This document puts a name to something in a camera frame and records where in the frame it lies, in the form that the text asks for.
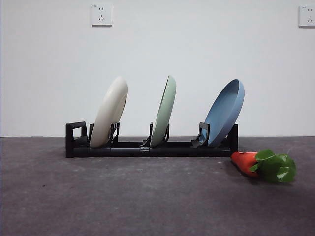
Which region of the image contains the black plate rack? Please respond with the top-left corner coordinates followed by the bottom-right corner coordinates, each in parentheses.
top-left (65, 120), bottom-right (239, 158)

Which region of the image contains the cream white plate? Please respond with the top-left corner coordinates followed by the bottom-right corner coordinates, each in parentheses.
top-left (90, 76), bottom-right (129, 148)

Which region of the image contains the blue plate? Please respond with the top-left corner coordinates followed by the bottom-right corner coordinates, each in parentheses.
top-left (204, 79), bottom-right (246, 146)

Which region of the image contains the pale green plate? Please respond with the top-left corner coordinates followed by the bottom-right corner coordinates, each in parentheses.
top-left (149, 75), bottom-right (177, 148)

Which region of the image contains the orange carrot with green leaves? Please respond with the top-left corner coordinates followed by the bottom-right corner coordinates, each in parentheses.
top-left (230, 149), bottom-right (297, 184)

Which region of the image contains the white wall socket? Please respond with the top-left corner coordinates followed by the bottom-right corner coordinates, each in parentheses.
top-left (298, 5), bottom-right (315, 28)
top-left (91, 4), bottom-right (113, 27)

